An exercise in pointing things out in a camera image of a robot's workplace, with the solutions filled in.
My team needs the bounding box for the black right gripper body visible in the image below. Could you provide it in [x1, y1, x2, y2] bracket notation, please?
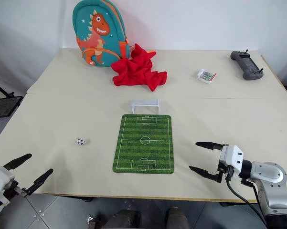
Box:
[216, 159, 235, 182]

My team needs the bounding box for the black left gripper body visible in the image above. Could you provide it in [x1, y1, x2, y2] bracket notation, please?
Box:
[2, 180, 27, 200]

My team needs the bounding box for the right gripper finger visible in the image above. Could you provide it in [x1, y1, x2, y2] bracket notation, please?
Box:
[195, 141, 226, 152]
[189, 165, 223, 184]

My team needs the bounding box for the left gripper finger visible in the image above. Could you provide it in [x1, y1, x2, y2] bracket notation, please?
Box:
[3, 153, 32, 171]
[22, 168, 54, 198]

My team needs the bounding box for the green soccer field mat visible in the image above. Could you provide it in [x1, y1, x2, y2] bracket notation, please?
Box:
[112, 114, 176, 174]

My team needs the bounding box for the small white goal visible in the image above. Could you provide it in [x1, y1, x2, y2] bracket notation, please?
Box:
[130, 99, 162, 115]

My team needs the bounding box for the black mesh metal stand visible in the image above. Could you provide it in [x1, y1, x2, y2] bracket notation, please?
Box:
[0, 75, 24, 119]

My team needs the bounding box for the small white red floor object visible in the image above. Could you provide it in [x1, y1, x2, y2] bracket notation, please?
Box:
[86, 213, 99, 229]

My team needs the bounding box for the white green battery pack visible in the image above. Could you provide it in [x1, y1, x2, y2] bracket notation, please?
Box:
[196, 68, 217, 85]

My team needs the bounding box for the grey remote controller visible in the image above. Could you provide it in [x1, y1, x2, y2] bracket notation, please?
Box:
[230, 49, 265, 81]

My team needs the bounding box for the red crumpled cloth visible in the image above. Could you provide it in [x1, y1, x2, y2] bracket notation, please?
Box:
[111, 43, 169, 92]

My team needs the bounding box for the teal dinosaur backpack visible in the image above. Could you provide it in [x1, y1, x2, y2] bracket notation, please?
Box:
[72, 0, 135, 68]

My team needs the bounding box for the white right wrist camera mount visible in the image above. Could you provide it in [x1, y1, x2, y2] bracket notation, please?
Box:
[219, 144, 244, 180]

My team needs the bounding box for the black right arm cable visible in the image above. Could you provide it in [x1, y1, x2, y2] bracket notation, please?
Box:
[225, 177, 268, 226]

